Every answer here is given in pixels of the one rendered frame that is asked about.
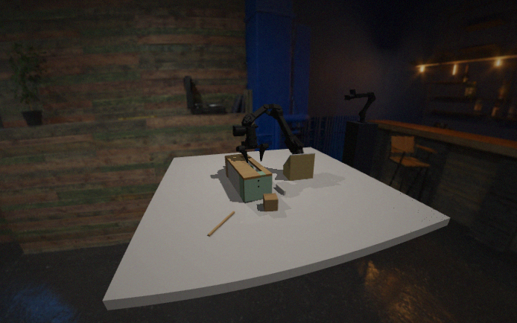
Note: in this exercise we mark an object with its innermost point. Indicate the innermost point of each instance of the tan wooden stick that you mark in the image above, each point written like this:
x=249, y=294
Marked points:
x=220, y=224

